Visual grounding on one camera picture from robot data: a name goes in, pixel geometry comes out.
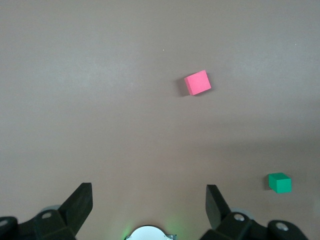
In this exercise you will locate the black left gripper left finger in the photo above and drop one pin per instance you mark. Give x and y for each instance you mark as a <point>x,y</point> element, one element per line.
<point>75,207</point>

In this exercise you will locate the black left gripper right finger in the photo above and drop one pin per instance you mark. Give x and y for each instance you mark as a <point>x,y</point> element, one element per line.
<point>217,207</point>

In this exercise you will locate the green foam cube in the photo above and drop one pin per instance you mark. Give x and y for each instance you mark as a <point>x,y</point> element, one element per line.
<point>280,183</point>

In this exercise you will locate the brown table mat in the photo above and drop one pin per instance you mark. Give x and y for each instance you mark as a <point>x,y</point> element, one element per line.
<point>100,100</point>

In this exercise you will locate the pink foam cube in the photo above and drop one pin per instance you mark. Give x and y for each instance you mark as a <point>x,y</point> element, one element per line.
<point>198,82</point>

